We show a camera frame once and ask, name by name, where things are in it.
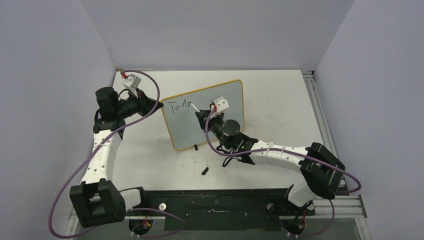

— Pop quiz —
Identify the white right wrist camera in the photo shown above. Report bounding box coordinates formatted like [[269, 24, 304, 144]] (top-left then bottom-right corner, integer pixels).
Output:
[[210, 96, 230, 115]]

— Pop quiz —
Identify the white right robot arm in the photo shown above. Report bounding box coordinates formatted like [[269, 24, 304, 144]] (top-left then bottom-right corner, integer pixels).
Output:
[[195, 110, 346, 214]]

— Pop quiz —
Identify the aluminium rail frame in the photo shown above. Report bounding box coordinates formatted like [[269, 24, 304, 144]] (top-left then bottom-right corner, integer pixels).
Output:
[[302, 70, 367, 219]]

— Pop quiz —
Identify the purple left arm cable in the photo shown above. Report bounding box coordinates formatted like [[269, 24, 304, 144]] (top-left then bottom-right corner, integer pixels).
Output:
[[47, 69, 188, 239]]

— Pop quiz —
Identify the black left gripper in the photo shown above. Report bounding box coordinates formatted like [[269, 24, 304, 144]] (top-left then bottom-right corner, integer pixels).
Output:
[[115, 87, 163, 119]]

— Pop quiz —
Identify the yellow-framed whiteboard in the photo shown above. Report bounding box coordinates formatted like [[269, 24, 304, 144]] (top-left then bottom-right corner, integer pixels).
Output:
[[161, 79, 245, 151]]

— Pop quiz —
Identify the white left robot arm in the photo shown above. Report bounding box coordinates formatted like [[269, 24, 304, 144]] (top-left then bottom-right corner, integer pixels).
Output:
[[69, 87, 164, 228]]

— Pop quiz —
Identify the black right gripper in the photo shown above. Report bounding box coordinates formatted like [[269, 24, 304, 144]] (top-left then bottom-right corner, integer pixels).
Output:
[[197, 109, 233, 150]]

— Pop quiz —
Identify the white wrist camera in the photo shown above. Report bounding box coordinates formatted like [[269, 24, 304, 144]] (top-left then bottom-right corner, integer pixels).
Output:
[[210, 96, 230, 115], [122, 74, 141, 96]]

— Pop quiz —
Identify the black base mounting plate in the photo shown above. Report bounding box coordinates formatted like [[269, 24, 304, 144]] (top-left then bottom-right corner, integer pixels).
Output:
[[126, 188, 331, 232]]

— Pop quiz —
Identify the black marker cap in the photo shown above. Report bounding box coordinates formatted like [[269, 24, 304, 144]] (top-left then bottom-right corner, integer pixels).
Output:
[[201, 167, 209, 176]]

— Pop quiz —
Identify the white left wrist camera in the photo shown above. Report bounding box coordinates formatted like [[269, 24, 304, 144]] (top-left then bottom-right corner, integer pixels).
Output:
[[122, 74, 141, 96]]

